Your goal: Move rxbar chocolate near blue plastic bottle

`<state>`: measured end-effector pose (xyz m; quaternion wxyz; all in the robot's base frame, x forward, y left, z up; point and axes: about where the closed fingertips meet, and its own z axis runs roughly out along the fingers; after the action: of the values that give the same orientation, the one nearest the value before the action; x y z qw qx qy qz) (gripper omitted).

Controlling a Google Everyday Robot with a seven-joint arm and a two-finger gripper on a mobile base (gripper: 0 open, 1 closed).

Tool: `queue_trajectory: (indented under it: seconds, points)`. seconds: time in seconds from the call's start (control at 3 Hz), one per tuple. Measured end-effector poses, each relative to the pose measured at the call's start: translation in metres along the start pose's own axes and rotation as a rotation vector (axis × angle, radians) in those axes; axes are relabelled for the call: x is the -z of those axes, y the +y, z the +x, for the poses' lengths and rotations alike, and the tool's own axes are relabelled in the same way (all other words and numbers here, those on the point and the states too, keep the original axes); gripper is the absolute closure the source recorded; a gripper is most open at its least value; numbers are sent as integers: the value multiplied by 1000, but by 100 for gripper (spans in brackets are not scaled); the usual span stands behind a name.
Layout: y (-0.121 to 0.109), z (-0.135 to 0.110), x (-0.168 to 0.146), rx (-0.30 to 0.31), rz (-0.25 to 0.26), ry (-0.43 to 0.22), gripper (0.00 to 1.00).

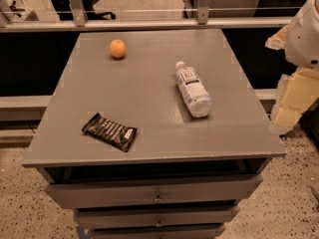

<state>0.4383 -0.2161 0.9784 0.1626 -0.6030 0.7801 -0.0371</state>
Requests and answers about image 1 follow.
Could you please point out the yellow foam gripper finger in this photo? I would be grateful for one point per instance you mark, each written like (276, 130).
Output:
(295, 94)

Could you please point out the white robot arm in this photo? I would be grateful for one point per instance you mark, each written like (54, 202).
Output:
(300, 38)

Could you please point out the metal railing frame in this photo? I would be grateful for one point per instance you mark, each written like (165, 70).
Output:
(40, 16)

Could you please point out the orange fruit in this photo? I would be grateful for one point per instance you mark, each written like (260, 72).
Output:
(117, 49)

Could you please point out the black rxbar chocolate wrapper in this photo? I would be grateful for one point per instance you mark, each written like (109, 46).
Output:
(117, 135)

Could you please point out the grey drawer cabinet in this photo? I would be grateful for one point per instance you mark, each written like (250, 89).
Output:
(183, 177)

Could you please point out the clear plastic water bottle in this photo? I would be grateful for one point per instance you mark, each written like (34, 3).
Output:
(194, 94)

